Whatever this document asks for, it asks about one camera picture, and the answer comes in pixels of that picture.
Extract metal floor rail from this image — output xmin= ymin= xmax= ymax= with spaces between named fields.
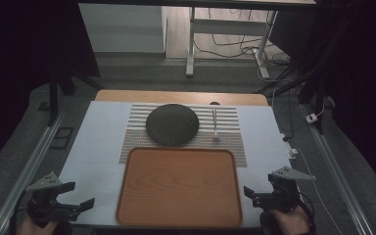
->
xmin=0 ymin=112 xmax=67 ymax=235
xmin=301 ymin=103 xmax=375 ymax=235

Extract person's right hand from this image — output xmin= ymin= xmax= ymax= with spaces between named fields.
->
xmin=268 ymin=205 xmax=311 ymax=235

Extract white plug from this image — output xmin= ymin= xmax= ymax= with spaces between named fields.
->
xmin=286 ymin=147 xmax=299 ymax=161

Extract black floor frame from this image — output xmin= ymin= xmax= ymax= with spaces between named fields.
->
xmin=49 ymin=126 xmax=75 ymax=151

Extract white cabinet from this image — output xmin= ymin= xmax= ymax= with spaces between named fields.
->
xmin=77 ymin=3 xmax=168 ymax=54

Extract white desk frame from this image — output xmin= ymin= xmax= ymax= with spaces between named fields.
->
xmin=185 ymin=6 xmax=279 ymax=79

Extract black stand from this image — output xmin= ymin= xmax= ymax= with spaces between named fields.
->
xmin=256 ymin=13 xmax=360 ymax=135
xmin=46 ymin=62 xmax=106 ymax=127

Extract black floor cable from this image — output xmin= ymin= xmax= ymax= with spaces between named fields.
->
xmin=193 ymin=9 xmax=292 ymax=68

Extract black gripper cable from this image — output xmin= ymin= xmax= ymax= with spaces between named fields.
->
xmin=297 ymin=190 xmax=317 ymax=234

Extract person's left hand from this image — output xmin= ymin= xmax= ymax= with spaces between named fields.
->
xmin=16 ymin=214 xmax=62 ymax=235

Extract white cable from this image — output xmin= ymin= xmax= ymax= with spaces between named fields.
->
xmin=296 ymin=148 xmax=345 ymax=235

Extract white table cover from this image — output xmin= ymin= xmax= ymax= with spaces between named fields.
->
xmin=56 ymin=100 xmax=294 ymax=229

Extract brown wooden tray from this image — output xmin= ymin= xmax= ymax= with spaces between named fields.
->
xmin=115 ymin=146 xmax=244 ymax=229

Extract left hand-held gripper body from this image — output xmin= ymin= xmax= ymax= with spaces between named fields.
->
xmin=25 ymin=171 xmax=81 ymax=228

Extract dark round plate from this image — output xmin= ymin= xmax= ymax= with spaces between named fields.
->
xmin=145 ymin=103 xmax=201 ymax=147

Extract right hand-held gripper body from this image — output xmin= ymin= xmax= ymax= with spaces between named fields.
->
xmin=261 ymin=165 xmax=317 ymax=213

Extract striped woven placemat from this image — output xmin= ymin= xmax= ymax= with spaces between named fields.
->
xmin=118 ymin=103 xmax=249 ymax=168

